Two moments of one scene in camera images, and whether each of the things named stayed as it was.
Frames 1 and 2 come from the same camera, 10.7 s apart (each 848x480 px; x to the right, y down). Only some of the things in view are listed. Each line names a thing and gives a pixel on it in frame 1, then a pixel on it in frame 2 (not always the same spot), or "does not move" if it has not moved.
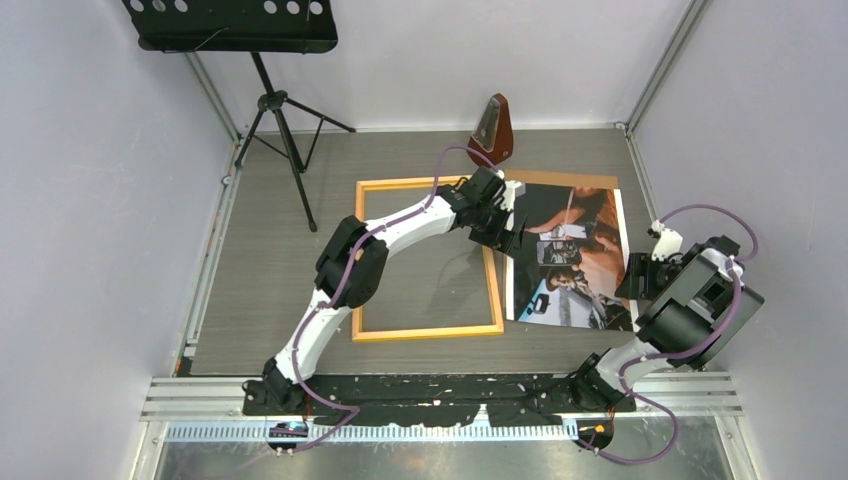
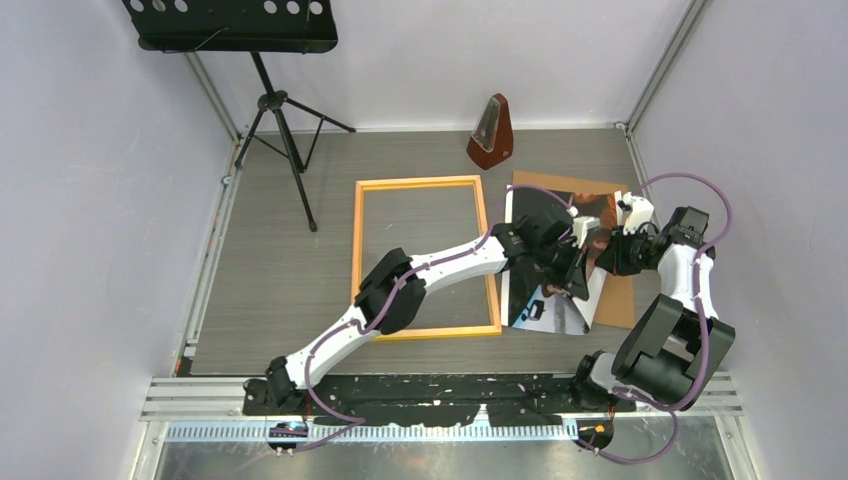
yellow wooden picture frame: [361, 334] does not move
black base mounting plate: [363, 399] does not move
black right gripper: [641, 264] → [612, 259]
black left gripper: [510, 242] → [576, 278]
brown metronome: [493, 131] does not move
